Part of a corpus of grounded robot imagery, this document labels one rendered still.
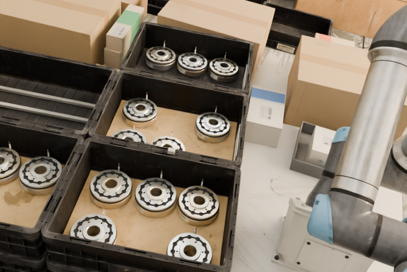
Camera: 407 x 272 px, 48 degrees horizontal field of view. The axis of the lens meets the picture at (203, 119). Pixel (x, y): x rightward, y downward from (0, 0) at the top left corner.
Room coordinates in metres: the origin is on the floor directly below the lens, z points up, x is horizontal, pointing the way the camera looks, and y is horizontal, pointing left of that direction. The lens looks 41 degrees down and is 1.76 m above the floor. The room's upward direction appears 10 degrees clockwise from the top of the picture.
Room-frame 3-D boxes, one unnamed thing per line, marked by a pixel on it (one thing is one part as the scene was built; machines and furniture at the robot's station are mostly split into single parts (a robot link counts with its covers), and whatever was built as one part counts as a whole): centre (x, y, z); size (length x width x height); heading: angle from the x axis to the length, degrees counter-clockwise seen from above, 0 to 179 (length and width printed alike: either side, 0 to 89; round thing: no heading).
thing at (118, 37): (1.47, 0.35, 0.85); 0.24 x 0.06 x 0.06; 174
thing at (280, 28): (2.24, -0.39, 0.37); 0.40 x 0.30 x 0.45; 80
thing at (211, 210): (0.72, -0.03, 0.86); 0.10 x 0.10 x 0.01
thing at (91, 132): (0.95, 0.08, 0.92); 0.40 x 0.30 x 0.02; 89
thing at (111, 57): (1.46, 0.35, 0.79); 0.24 x 0.06 x 0.06; 171
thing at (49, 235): (0.65, 0.09, 0.92); 0.40 x 0.30 x 0.02; 89
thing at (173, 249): (0.57, -0.02, 0.86); 0.10 x 0.10 x 0.01
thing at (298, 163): (1.11, -0.45, 0.73); 0.27 x 0.20 x 0.05; 79
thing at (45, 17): (1.47, 0.61, 0.80); 0.40 x 0.30 x 0.20; 84
